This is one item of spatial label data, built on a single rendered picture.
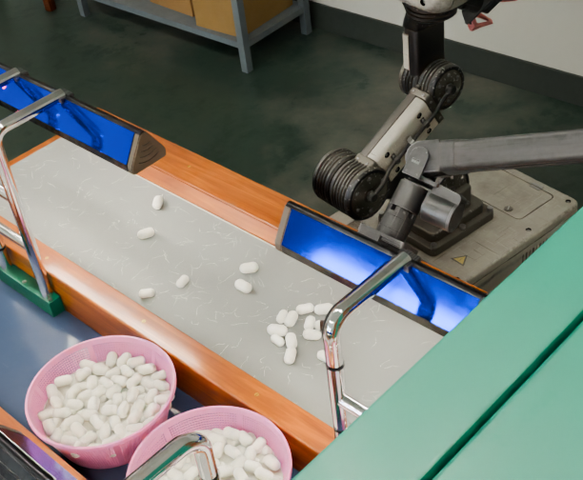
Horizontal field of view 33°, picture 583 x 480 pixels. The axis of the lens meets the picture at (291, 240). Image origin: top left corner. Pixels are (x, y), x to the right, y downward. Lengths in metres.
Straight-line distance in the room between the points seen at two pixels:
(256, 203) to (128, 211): 0.30
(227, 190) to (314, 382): 0.59
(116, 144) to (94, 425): 0.50
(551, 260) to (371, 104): 3.55
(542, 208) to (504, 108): 1.33
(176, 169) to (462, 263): 0.70
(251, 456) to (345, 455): 1.37
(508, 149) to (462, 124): 2.00
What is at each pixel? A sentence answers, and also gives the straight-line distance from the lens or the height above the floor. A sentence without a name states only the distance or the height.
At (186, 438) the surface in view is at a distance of 1.21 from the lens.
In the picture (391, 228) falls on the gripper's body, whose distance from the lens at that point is 1.79.
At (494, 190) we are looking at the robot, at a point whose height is 0.47.
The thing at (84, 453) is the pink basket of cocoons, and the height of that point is 0.74.
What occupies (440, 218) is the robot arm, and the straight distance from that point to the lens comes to 1.77.
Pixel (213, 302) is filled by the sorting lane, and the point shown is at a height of 0.74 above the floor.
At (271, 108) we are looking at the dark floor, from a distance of 3.94.
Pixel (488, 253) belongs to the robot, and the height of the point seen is 0.47.
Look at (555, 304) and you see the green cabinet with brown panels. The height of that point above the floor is 1.79.
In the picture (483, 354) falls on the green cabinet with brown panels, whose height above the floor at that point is 1.79.
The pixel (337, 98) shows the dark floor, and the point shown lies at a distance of 3.95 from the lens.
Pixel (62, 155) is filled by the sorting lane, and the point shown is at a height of 0.74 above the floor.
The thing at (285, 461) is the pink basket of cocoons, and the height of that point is 0.75.
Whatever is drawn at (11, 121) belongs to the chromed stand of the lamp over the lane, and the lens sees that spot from 1.89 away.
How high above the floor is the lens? 2.02
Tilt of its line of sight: 38 degrees down
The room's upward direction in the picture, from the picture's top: 8 degrees counter-clockwise
